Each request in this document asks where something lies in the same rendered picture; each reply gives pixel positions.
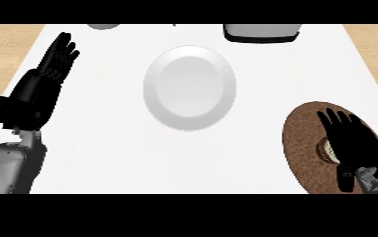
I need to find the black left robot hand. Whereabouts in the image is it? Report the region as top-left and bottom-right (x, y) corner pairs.
(0, 31), (81, 132)

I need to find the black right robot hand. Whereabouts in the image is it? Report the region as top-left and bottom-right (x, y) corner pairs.
(316, 107), (378, 194)

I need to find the brown round placemat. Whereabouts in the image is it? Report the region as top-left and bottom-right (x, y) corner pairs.
(281, 101), (378, 195)

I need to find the white oval plate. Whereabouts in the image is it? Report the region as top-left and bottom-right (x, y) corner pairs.
(142, 45), (238, 132)

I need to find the grey round object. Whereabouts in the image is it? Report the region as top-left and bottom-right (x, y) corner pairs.
(86, 23), (123, 31)

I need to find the grey appliance with black base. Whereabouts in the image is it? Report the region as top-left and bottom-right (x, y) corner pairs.
(222, 23), (303, 44)

